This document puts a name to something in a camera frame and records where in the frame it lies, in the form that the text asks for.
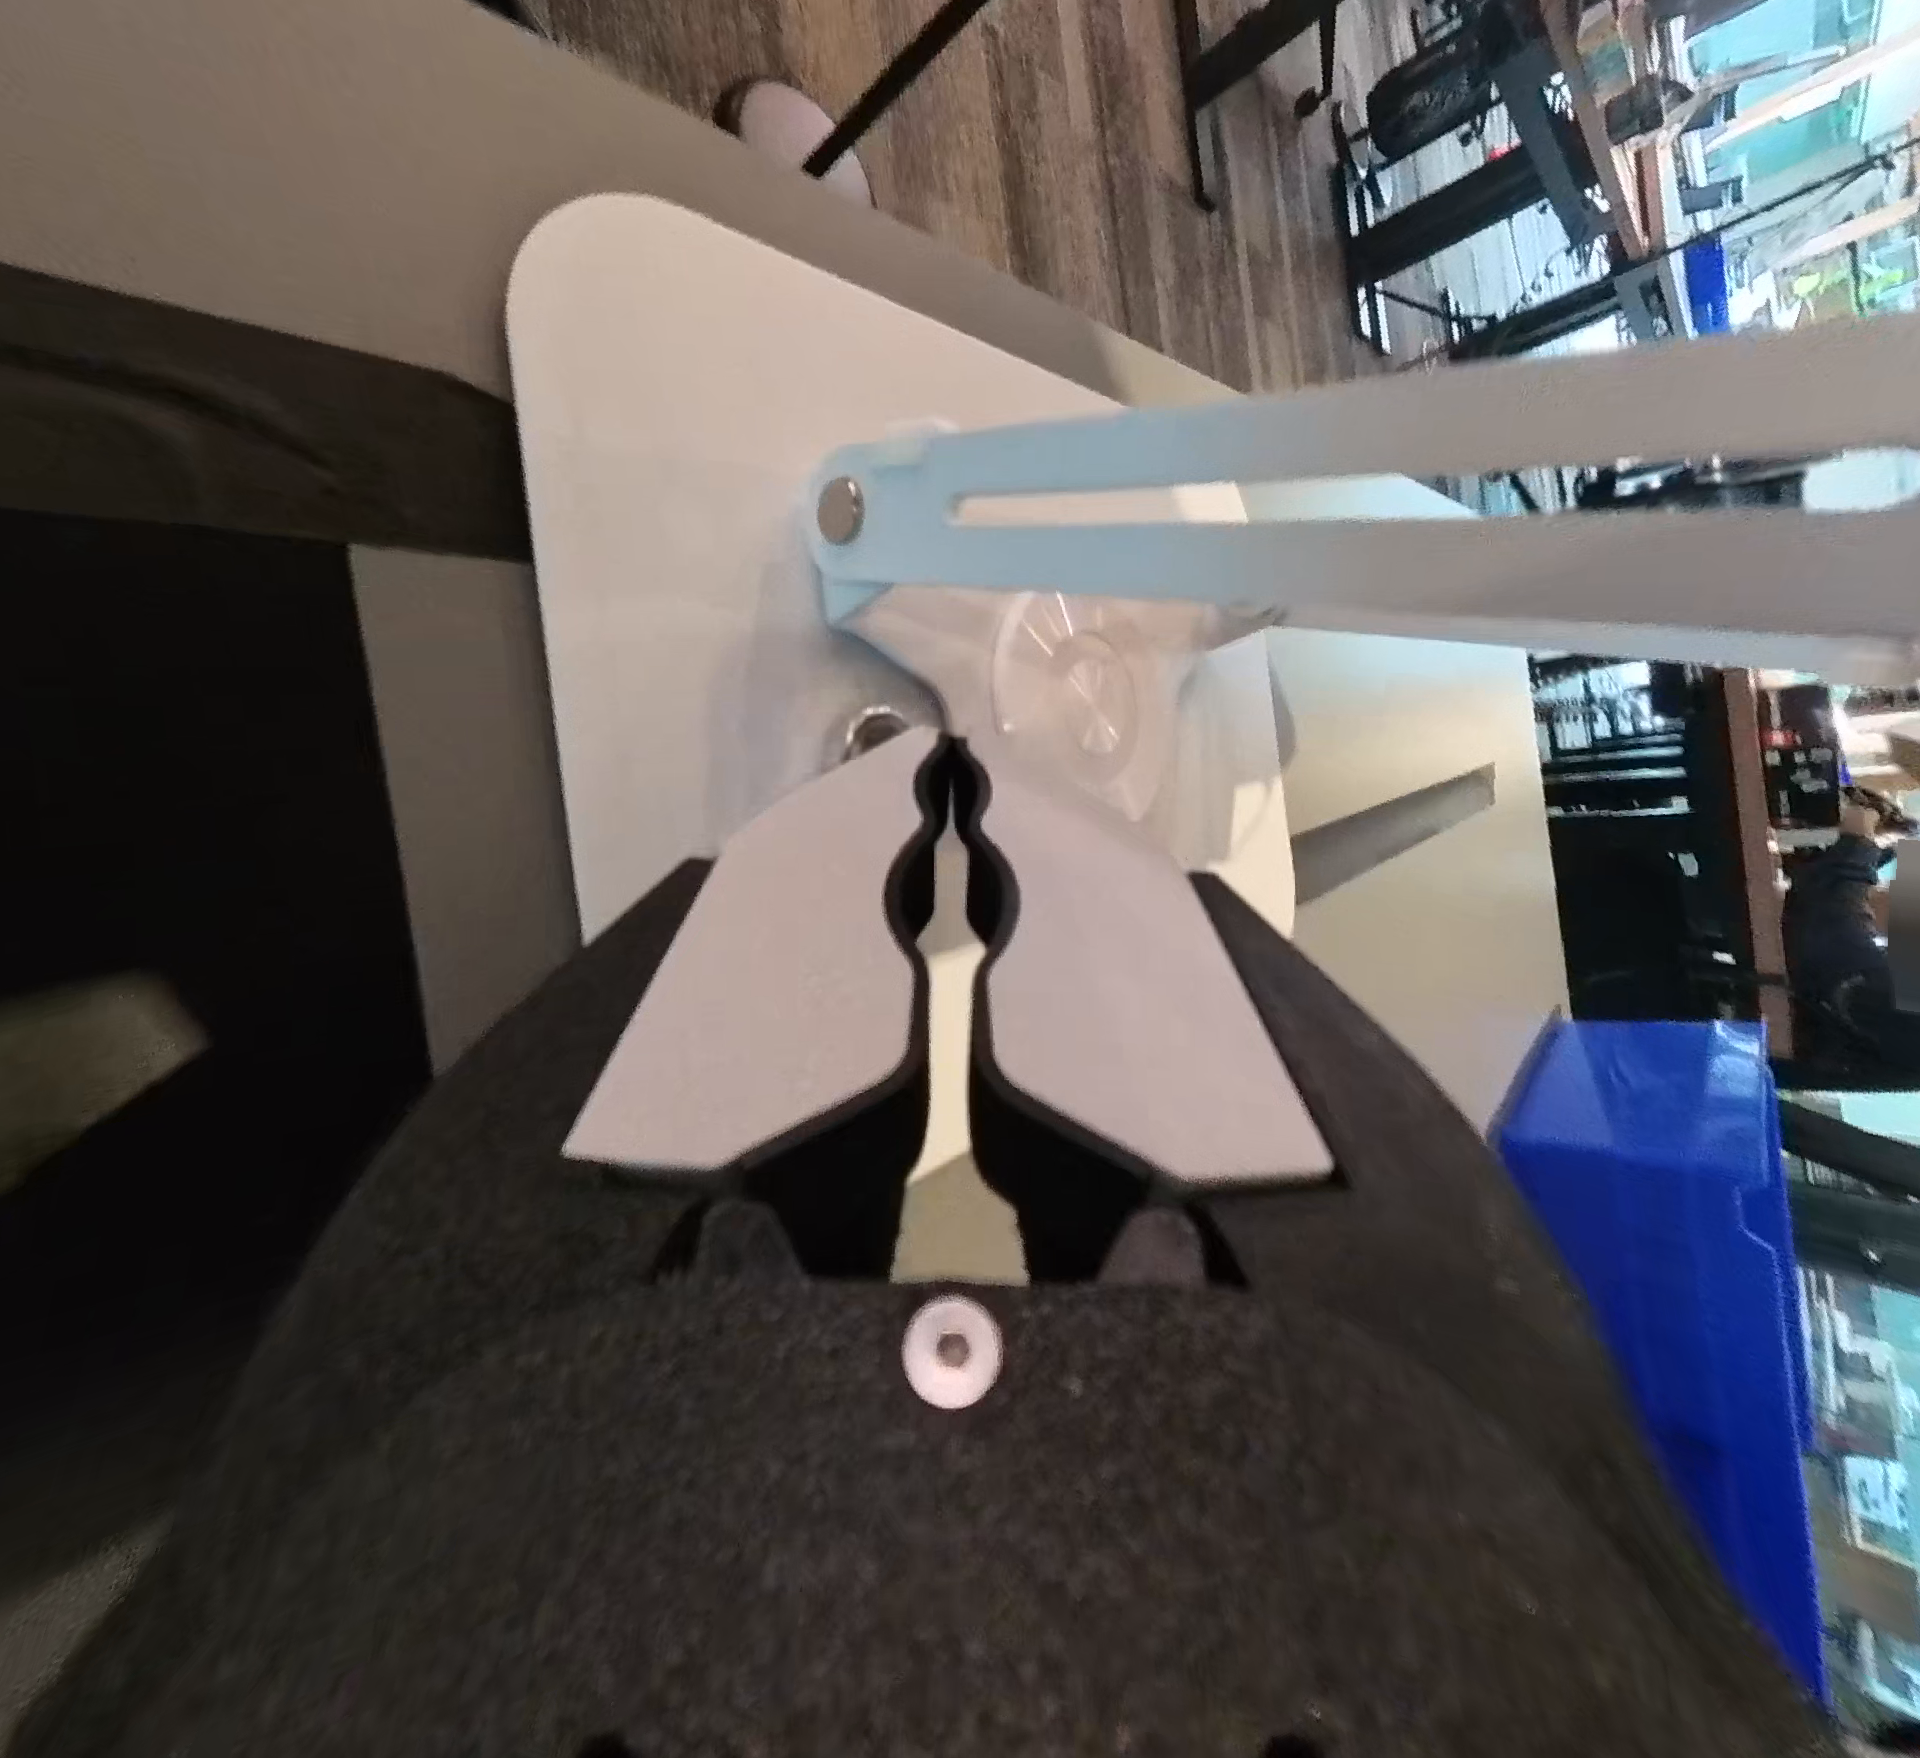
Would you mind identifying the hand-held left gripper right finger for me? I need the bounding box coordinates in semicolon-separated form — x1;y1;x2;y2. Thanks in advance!
946;739;1338;1185

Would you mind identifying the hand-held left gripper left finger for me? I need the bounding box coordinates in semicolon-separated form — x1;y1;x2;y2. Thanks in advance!
563;737;965;1178

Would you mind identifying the pale rounded object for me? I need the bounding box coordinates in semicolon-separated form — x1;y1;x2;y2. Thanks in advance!
719;82;876;208

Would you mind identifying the black bag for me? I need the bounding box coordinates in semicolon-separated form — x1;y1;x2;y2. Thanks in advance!
1364;39;1502;160

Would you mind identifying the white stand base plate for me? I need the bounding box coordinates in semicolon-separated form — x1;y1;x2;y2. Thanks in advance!
508;191;1920;953

